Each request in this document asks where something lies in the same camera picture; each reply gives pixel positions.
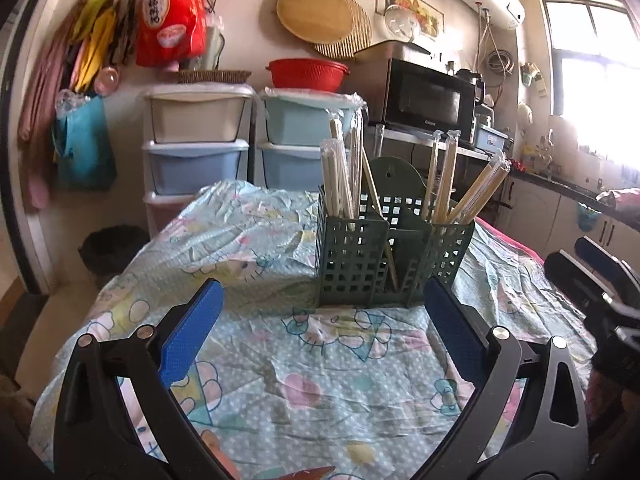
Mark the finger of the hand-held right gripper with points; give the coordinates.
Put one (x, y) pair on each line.
(570, 280)
(597, 255)

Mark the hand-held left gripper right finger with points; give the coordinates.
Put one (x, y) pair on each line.
(455, 335)

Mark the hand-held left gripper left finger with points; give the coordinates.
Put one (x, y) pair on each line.
(192, 335)

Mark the green plastic utensil holder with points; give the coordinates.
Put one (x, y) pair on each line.
(350, 260)

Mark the group of chopsticks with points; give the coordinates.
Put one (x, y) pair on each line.
(334, 175)

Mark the blue hanging pocket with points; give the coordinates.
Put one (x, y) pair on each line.
(589, 217)

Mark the pink blanket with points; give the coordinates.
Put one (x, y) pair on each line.
(520, 246)

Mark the pink cloth on counter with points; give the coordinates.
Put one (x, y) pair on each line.
(622, 199)

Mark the white kitchen cabinets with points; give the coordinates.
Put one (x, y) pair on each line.
(545, 210)

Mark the cartoon print light blue blanket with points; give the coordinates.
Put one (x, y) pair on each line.
(280, 360)

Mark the black trash bin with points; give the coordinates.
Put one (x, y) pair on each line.
(115, 255)

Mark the pink storage bin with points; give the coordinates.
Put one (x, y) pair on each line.
(165, 212)

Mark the blue storage bin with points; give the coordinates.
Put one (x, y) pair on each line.
(287, 167)
(195, 170)

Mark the window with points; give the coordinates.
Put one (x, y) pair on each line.
(595, 70)

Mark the metal shelf rack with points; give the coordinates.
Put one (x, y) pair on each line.
(400, 135)

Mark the white storage bin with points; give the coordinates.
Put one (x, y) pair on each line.
(195, 117)

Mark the teal tote bag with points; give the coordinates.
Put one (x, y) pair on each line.
(85, 145)

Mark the black microwave oven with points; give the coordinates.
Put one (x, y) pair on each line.
(425, 100)

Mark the teal storage bin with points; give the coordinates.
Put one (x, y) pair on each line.
(300, 120)

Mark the woven basket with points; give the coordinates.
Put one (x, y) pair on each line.
(215, 76)

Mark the pink hanging cloth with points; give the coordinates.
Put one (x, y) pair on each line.
(40, 125)

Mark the pink round cup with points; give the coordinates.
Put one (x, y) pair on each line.
(107, 80)

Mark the red plastic basin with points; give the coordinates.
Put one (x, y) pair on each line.
(307, 75)

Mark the clear plastic dome cover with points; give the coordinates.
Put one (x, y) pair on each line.
(401, 22)

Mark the round slatted mat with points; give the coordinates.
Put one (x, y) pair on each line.
(357, 40)

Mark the yellow hanging bags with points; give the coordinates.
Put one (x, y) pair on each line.
(95, 35)

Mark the red shopping bag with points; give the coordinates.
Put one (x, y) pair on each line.
(170, 15)

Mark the round bamboo tray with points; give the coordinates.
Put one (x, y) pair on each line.
(315, 12)

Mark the dark door frame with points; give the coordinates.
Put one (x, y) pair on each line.
(15, 160)

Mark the fruit wall picture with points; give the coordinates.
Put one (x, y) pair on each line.
(427, 15)

